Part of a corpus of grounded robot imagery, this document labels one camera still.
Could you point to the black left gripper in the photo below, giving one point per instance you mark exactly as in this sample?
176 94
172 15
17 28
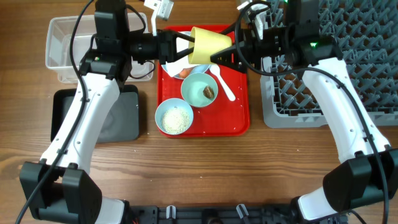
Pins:
168 51

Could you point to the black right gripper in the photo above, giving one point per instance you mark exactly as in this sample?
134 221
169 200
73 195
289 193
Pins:
249 49

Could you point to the white paper napkin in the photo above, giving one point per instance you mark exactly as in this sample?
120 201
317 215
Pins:
174 68

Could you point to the yellow cup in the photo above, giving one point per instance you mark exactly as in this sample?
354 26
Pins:
205 45

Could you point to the light blue plate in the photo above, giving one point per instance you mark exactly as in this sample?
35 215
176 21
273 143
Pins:
199 68

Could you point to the orange carrot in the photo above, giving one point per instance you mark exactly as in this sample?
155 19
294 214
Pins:
185 73

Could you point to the mint green bowl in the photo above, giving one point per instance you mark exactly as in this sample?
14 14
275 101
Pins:
192 89

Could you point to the brown food scrap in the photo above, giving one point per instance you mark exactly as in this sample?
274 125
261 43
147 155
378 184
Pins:
208 92

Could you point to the light blue bowl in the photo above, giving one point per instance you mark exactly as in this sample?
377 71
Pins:
168 104

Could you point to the white rice pile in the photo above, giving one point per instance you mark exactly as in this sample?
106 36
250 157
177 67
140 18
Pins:
175 121

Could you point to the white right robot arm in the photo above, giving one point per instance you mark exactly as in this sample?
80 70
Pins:
367 172

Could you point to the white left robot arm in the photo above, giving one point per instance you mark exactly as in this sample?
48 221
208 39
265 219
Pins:
58 187

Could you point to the grey dishwasher rack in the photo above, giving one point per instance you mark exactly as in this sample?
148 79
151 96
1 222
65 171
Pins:
366 32

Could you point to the white plastic spoon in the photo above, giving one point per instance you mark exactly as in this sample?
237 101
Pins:
216 71

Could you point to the red serving tray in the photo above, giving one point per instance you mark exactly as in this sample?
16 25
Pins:
221 118

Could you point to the black tray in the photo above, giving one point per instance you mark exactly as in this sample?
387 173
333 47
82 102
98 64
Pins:
121 123

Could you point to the clear plastic bin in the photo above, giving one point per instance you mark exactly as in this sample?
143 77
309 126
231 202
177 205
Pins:
57 54

